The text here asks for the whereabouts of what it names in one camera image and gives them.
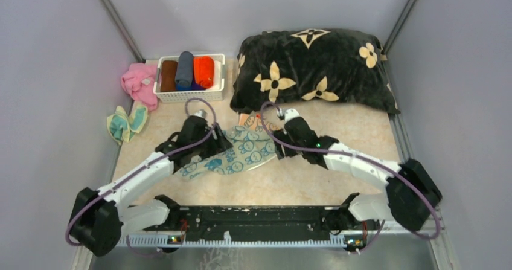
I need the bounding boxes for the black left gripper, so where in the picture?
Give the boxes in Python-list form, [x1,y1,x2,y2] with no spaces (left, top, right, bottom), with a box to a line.
[191,122,233,159]

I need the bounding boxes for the white plastic basket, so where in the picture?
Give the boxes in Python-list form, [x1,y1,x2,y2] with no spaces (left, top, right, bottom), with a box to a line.
[153,53,228,103]

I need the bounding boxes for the patterned teal yellow towel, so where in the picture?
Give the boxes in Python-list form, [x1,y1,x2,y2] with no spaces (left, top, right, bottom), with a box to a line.
[177,113,276,179]

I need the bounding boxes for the orange towel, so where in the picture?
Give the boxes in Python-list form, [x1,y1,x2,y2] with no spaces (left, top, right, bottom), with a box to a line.
[193,56,215,89]

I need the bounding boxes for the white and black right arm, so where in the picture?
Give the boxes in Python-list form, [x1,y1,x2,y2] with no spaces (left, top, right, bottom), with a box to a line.
[272,117,443,232]

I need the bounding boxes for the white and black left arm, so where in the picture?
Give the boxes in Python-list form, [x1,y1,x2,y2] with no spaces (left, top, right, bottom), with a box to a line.
[65,115,232,257]

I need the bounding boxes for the purple rolled towel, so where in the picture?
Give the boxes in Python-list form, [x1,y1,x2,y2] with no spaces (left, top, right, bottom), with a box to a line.
[190,80,205,91]

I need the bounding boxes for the blue rolled towel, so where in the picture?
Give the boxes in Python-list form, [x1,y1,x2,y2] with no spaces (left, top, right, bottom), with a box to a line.
[176,85,193,92]

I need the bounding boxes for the white rolled towel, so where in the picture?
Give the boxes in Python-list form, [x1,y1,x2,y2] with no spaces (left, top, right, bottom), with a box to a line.
[210,60,222,91]

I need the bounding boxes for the grey rolled towel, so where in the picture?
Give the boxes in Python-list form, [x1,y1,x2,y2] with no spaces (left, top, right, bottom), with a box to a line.
[175,51,194,88]

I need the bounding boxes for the brown rolled towel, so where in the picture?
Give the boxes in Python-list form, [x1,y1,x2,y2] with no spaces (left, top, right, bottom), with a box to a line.
[161,60,178,92]

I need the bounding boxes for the pink towel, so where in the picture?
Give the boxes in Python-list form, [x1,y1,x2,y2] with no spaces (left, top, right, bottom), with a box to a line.
[121,63,158,111]

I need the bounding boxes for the small teal yellow towel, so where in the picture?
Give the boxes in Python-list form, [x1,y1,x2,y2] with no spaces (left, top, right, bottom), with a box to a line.
[106,104,149,146]

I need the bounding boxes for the black floral pillow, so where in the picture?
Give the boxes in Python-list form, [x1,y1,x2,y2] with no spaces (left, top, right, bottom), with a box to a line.
[230,28,400,114]

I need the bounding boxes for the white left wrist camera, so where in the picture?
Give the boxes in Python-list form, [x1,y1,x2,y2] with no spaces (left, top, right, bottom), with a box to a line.
[194,109,208,119]

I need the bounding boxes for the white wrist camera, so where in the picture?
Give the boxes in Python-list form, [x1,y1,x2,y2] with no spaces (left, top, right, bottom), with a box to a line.
[278,108,300,123]
[194,109,208,119]

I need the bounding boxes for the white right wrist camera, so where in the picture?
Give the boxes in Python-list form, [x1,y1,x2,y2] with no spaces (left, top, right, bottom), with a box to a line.
[278,108,300,123]

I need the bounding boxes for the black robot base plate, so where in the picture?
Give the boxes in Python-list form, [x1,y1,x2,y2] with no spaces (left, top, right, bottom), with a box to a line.
[142,194,381,243]

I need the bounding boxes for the aluminium frame rail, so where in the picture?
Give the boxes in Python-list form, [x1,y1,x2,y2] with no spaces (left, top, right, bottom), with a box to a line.
[74,220,461,269]

